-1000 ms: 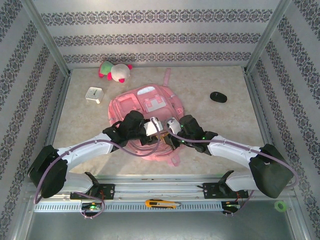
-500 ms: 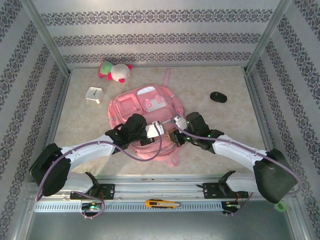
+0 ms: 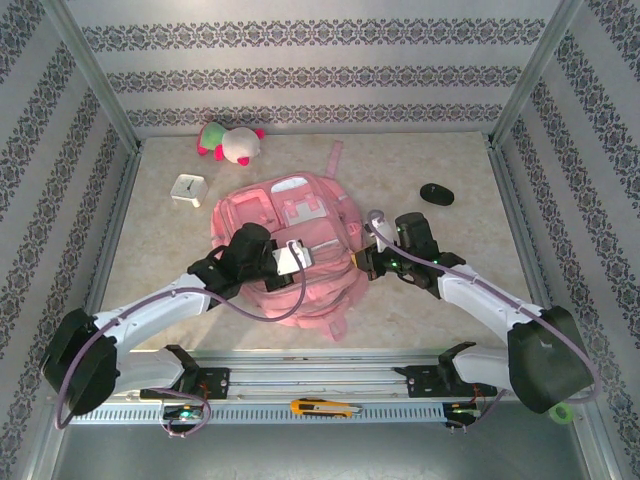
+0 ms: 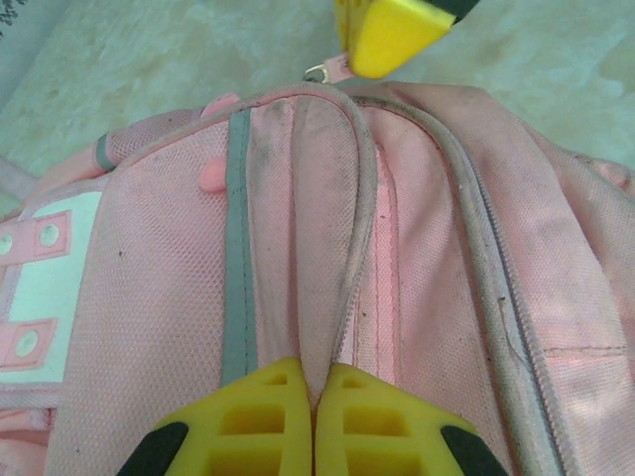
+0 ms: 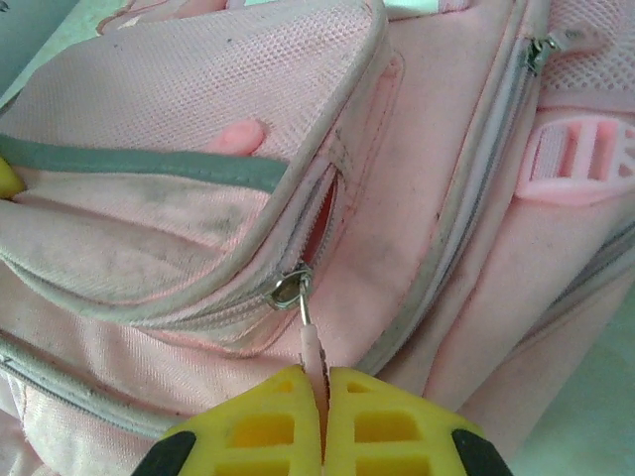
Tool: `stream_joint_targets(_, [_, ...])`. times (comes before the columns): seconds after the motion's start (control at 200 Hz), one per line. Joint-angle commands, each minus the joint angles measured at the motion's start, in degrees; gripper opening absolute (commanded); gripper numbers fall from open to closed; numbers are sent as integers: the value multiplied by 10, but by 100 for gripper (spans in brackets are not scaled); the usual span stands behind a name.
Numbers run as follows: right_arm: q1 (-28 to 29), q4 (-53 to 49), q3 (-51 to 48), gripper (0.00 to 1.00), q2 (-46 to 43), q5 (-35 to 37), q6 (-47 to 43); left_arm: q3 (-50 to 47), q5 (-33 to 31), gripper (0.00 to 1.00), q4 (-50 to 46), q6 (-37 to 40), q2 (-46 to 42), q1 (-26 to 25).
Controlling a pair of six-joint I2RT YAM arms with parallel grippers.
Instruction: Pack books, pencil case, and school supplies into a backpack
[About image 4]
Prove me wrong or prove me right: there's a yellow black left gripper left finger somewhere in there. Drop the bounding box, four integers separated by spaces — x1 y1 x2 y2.
116 356 315 476

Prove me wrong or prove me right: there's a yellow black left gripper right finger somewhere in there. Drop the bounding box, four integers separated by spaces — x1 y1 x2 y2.
313 363 512 476

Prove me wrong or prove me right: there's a pink backpack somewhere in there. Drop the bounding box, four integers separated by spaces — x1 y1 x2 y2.
0 54 635 476

